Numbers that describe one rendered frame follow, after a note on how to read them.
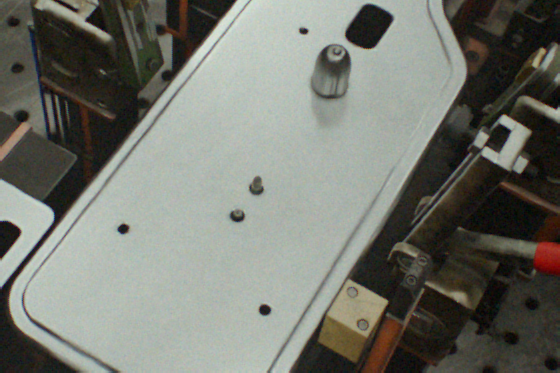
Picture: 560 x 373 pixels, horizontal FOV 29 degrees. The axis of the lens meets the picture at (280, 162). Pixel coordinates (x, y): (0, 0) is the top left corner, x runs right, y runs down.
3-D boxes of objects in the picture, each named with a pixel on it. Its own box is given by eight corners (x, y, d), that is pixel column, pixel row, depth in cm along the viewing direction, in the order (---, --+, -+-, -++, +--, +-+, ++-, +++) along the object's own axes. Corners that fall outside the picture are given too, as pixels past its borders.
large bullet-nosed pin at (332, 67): (320, 73, 97) (329, 28, 91) (350, 89, 96) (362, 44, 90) (302, 97, 95) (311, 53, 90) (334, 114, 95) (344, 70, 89)
